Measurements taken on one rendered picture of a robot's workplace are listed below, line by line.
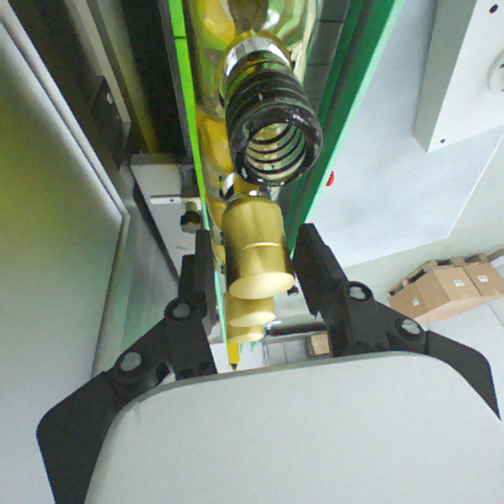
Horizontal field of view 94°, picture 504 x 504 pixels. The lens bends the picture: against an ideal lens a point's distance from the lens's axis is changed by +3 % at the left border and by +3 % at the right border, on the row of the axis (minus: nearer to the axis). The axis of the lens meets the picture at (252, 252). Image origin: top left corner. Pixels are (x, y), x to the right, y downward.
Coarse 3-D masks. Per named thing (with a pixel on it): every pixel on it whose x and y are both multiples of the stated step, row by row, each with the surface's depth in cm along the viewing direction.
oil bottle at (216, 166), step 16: (208, 128) 13; (224, 128) 13; (208, 144) 13; (224, 144) 13; (208, 160) 14; (224, 160) 13; (208, 176) 15; (224, 176) 14; (208, 192) 16; (272, 192) 16
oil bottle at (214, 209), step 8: (208, 200) 19; (208, 208) 19; (216, 208) 18; (224, 208) 18; (208, 216) 19; (216, 216) 18; (208, 224) 21; (216, 224) 19; (216, 232) 19; (216, 240) 20
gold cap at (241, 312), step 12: (228, 300) 16; (240, 300) 15; (252, 300) 15; (264, 300) 16; (228, 312) 16; (240, 312) 15; (252, 312) 15; (264, 312) 15; (240, 324) 17; (252, 324) 17
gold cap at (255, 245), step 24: (240, 216) 12; (264, 216) 12; (240, 240) 11; (264, 240) 11; (240, 264) 10; (264, 264) 10; (288, 264) 11; (240, 288) 11; (264, 288) 12; (288, 288) 12
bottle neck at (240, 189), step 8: (232, 176) 14; (224, 184) 14; (232, 184) 13; (240, 184) 13; (248, 184) 13; (224, 192) 14; (232, 192) 13; (240, 192) 13; (248, 192) 13; (256, 192) 13; (264, 192) 13; (232, 200) 13
